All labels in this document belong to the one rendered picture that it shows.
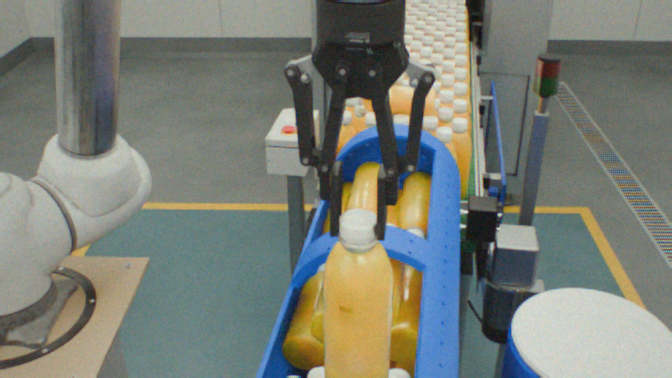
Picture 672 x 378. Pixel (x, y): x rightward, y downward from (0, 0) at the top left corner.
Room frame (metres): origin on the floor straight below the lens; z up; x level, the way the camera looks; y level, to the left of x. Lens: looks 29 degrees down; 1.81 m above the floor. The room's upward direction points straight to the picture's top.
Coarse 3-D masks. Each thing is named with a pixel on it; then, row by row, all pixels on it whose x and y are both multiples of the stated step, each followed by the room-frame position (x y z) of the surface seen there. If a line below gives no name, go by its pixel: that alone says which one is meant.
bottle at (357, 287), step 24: (336, 264) 0.55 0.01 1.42; (360, 264) 0.54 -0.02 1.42; (384, 264) 0.55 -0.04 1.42; (336, 288) 0.54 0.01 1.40; (360, 288) 0.53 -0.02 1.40; (384, 288) 0.54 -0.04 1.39; (336, 312) 0.53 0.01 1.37; (360, 312) 0.53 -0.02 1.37; (384, 312) 0.54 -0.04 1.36; (336, 336) 0.53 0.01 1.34; (360, 336) 0.53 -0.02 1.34; (384, 336) 0.54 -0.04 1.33; (336, 360) 0.53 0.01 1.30; (360, 360) 0.53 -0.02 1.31; (384, 360) 0.54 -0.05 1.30
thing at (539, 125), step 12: (540, 120) 1.67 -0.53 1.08; (540, 132) 1.67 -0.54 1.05; (540, 144) 1.67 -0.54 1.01; (528, 156) 1.68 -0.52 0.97; (540, 156) 1.66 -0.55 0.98; (528, 168) 1.67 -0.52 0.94; (540, 168) 1.66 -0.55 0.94; (528, 180) 1.67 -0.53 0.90; (528, 192) 1.67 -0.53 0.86; (528, 204) 1.67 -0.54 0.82; (528, 216) 1.67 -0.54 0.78; (504, 348) 1.67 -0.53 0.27
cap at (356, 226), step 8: (344, 216) 0.57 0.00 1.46; (352, 216) 0.57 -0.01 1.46; (360, 216) 0.57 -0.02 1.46; (368, 216) 0.57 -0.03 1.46; (376, 216) 0.57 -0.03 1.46; (344, 224) 0.55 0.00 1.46; (352, 224) 0.55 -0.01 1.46; (360, 224) 0.55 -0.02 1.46; (368, 224) 0.55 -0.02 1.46; (376, 224) 0.56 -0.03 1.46; (344, 232) 0.55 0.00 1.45; (352, 232) 0.55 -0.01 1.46; (360, 232) 0.54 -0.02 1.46; (368, 232) 0.55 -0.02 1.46; (376, 232) 0.56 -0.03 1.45; (344, 240) 0.55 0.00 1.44; (352, 240) 0.55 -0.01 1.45; (360, 240) 0.55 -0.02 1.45; (368, 240) 0.55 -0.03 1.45
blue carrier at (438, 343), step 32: (352, 160) 1.32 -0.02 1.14; (448, 160) 1.24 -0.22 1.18; (448, 192) 1.11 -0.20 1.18; (320, 224) 1.14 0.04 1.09; (448, 224) 1.01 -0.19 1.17; (320, 256) 0.86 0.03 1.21; (416, 256) 0.85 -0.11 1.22; (448, 256) 0.91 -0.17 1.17; (288, 288) 0.86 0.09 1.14; (448, 288) 0.83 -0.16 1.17; (288, 320) 0.86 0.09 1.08; (448, 320) 0.76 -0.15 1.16; (416, 352) 0.66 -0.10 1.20; (448, 352) 0.70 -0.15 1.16
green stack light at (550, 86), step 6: (534, 78) 1.68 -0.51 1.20; (540, 78) 1.66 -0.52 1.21; (546, 78) 1.66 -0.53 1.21; (552, 78) 1.65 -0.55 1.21; (558, 78) 1.66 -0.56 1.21; (534, 84) 1.68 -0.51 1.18; (540, 84) 1.66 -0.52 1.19; (546, 84) 1.65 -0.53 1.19; (552, 84) 1.65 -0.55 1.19; (558, 84) 1.67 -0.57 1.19; (534, 90) 1.68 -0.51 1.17; (540, 90) 1.66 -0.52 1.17; (546, 90) 1.65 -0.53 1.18; (552, 90) 1.65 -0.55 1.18
